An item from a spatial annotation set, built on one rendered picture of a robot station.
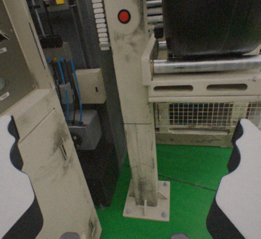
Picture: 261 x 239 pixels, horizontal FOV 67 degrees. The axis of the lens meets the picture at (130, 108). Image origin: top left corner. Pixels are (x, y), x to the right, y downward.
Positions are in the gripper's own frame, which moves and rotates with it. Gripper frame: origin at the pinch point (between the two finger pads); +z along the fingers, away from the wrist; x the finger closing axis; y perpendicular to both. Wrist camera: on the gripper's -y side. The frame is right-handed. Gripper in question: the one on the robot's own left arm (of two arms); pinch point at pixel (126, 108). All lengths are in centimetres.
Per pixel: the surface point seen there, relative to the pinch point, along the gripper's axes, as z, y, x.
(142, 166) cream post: 62, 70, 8
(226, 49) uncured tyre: 46, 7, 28
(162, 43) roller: 80, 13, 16
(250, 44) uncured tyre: 44, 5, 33
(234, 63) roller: 48, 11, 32
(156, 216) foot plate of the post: 56, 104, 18
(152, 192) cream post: 61, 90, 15
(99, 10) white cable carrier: 65, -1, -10
